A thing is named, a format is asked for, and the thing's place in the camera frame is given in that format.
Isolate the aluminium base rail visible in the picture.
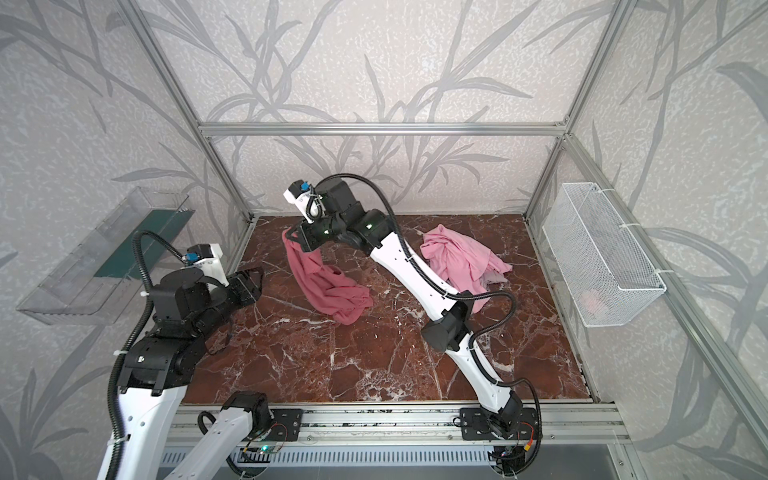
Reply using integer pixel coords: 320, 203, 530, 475
161, 400, 631, 448

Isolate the light pink cloth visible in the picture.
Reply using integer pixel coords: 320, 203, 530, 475
420, 224, 513, 295

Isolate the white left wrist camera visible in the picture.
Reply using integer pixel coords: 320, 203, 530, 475
183, 243, 229, 287

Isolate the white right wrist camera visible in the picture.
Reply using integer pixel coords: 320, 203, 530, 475
283, 180, 323, 223

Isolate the clear plastic bin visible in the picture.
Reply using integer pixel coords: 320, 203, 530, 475
17, 187, 195, 325

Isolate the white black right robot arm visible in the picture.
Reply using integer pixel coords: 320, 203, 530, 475
283, 173, 535, 440

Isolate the black corrugated left cable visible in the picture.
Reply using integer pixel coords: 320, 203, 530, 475
105, 230, 187, 480

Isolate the dark pink cloth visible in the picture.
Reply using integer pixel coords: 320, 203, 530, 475
281, 229, 374, 325

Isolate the grey lavender cloth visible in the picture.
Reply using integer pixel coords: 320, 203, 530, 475
478, 269, 507, 290

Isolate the aluminium enclosure frame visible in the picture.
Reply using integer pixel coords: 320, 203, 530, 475
118, 1, 767, 448

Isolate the white wire mesh basket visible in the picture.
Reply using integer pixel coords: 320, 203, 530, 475
543, 182, 667, 328

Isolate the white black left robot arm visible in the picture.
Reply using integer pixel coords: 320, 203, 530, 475
98, 260, 264, 479

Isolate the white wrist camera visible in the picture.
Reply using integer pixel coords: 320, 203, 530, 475
183, 243, 229, 287
283, 180, 323, 223

